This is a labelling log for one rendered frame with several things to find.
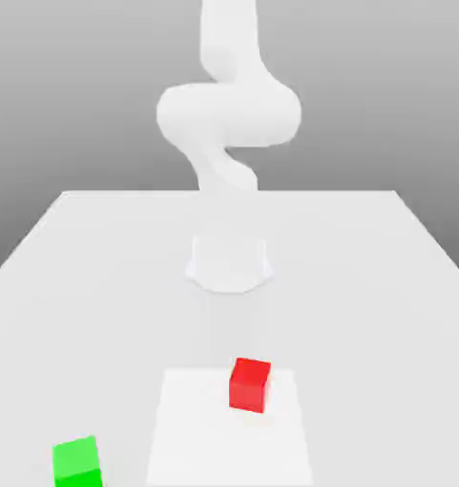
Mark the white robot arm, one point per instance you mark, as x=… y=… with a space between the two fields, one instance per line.
x=229 y=114

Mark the small red cube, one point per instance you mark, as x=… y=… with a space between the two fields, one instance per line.
x=248 y=386

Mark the small green cube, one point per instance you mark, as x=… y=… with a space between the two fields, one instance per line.
x=76 y=462

